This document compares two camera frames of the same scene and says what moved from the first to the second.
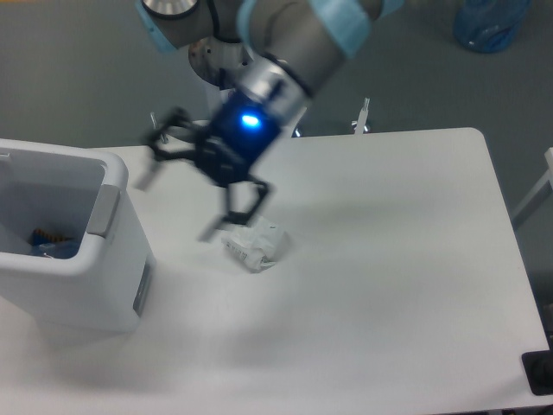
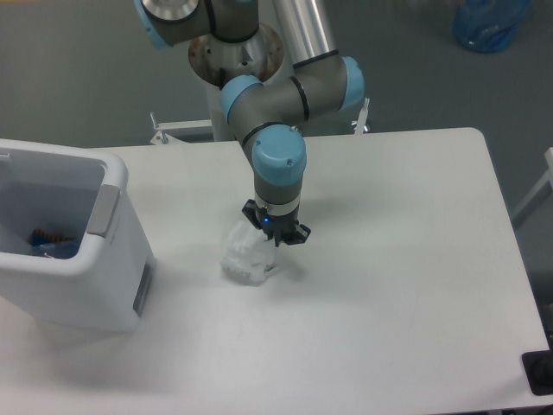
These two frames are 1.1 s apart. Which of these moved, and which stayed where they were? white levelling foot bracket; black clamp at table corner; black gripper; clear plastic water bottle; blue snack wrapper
Moved: black gripper
Stayed: blue snack wrapper; white levelling foot bracket; clear plastic water bottle; black clamp at table corner
